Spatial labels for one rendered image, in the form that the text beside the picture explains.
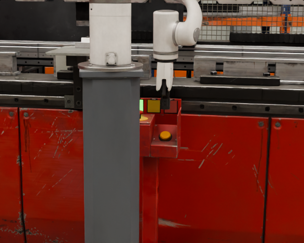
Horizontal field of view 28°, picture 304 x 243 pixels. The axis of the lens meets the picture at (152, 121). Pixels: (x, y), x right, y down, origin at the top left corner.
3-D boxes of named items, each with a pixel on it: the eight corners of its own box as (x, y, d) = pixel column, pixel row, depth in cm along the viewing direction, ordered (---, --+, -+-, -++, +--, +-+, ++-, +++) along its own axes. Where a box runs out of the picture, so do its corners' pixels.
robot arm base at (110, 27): (145, 71, 169) (146, 4, 165) (77, 72, 167) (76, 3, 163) (140, 63, 187) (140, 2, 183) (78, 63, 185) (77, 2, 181)
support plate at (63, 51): (45, 55, 217) (45, 52, 217) (65, 48, 243) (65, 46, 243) (94, 56, 215) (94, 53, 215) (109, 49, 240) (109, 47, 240)
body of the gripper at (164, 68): (156, 53, 209) (156, 85, 212) (152, 59, 199) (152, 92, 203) (177, 53, 208) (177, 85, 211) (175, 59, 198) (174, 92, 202)
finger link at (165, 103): (160, 89, 207) (160, 108, 209) (159, 92, 204) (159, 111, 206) (170, 90, 207) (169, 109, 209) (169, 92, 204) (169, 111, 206)
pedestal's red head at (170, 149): (119, 156, 209) (119, 105, 205) (126, 144, 225) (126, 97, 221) (177, 158, 207) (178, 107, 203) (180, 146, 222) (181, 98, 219)
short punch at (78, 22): (76, 25, 241) (75, 1, 239) (76, 25, 243) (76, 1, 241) (100, 26, 240) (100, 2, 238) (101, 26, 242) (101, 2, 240)
